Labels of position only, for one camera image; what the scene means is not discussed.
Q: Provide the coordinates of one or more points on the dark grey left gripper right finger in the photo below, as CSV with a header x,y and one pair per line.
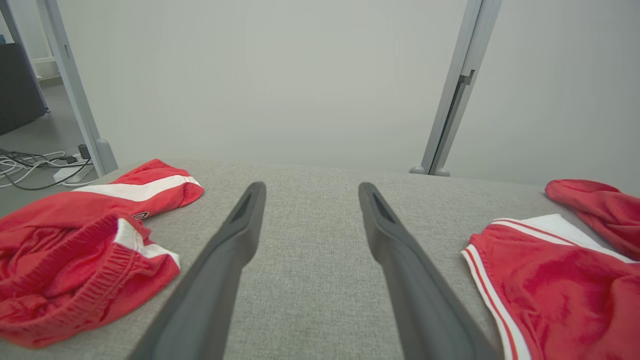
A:
x,y
420,300

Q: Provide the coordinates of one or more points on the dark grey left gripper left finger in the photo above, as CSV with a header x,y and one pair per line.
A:
x,y
210,285

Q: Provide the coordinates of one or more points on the red white jersey shirt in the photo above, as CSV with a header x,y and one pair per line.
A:
x,y
560,290

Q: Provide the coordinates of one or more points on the red white striped shorts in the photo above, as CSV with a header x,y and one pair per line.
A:
x,y
60,265

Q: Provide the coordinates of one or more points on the white power strip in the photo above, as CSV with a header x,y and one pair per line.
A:
x,y
67,173

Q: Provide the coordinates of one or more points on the black plug adapter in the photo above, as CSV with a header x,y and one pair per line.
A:
x,y
84,151

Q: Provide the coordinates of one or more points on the dark grey cabinet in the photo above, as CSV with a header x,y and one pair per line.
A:
x,y
17,85

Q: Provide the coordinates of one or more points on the grey metal partition post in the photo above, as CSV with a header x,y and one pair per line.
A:
x,y
70,85
462,75

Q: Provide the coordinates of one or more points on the thin grey metal post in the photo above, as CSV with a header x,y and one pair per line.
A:
x,y
20,45

